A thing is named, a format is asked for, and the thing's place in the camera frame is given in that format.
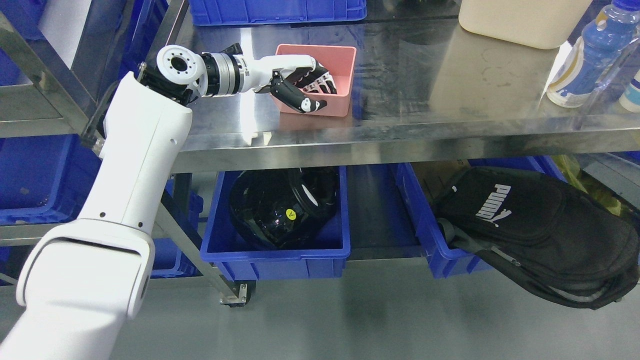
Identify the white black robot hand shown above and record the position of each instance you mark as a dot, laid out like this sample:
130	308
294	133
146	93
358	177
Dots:
290	78

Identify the pink plastic storage box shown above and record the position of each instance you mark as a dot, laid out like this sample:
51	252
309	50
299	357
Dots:
340	61

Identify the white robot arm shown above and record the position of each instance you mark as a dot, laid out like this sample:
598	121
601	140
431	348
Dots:
84	279

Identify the blue bin top shelf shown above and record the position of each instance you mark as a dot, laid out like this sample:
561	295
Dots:
218	13

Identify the steel cart shelf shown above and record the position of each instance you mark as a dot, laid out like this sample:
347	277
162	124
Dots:
423	90

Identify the cream plastic container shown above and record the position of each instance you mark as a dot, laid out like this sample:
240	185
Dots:
541	24

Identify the black helmet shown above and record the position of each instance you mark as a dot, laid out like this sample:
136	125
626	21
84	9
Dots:
283	208

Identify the blue bin under bag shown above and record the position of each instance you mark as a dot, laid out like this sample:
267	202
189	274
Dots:
419	182

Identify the blue bin holding helmet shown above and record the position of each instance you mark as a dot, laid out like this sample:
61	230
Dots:
324	256

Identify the blue bin lower left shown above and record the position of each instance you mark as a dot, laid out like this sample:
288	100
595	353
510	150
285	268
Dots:
169	261

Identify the steel rack left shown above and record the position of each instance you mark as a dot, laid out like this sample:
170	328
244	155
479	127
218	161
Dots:
66	53

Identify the blue bin left rack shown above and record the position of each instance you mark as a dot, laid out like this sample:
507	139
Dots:
44	179

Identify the black Puma bag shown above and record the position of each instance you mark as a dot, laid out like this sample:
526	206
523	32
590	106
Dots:
550	238

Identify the blue drink bottle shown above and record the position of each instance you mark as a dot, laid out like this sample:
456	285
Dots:
599	45

